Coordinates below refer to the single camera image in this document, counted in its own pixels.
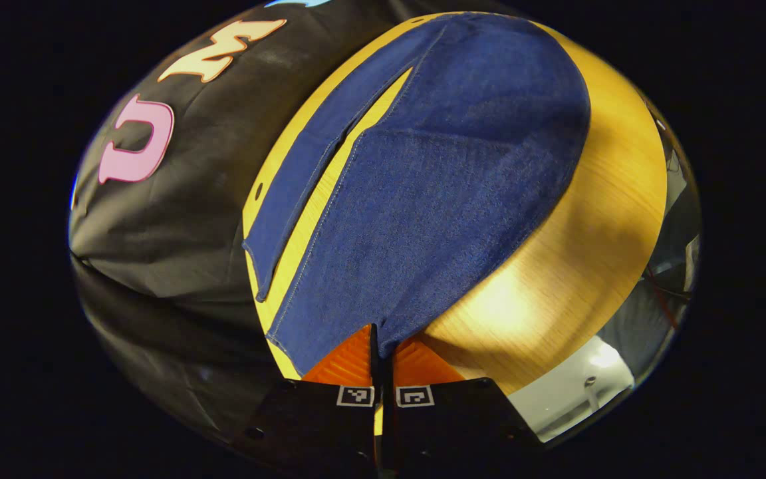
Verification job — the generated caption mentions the black backdrop cloth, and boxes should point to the black backdrop cloth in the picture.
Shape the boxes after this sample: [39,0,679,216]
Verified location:
[67,0,437,448]

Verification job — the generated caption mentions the white table frame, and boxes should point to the white table frame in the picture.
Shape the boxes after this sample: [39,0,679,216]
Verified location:
[508,335,636,444]

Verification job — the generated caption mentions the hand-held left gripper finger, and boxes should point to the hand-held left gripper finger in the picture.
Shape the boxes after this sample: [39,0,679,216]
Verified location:
[382,336,545,474]
[233,324,380,474]

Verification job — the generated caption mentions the blue jeans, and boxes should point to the blue jeans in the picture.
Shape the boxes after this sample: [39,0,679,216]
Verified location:
[242,12,592,379]

